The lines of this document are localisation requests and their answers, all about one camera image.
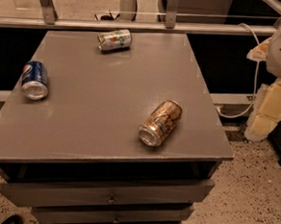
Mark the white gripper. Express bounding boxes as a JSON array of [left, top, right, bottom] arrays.
[[244, 26, 281, 141]]

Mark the orange soda can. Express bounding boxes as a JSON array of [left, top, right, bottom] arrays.
[[139, 100, 183, 147]]

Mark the white green soda can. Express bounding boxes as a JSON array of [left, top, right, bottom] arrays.
[[97, 29, 132, 52]]

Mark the blue Pepsi can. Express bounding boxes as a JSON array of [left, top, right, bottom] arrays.
[[21, 61, 48, 100]]

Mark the grey drawer cabinet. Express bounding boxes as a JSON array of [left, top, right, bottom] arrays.
[[0, 20, 243, 224]]

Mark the middle grey drawer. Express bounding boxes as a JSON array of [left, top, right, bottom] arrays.
[[31, 203, 193, 224]]

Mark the grey metal railing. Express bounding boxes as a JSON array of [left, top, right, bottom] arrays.
[[0, 0, 281, 37]]

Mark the top grey drawer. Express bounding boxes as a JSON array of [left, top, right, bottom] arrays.
[[0, 179, 215, 208]]

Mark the black object on floor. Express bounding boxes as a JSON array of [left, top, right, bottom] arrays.
[[1, 215, 24, 224]]

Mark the white cable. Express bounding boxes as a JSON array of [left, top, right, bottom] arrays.
[[215, 21, 265, 121]]

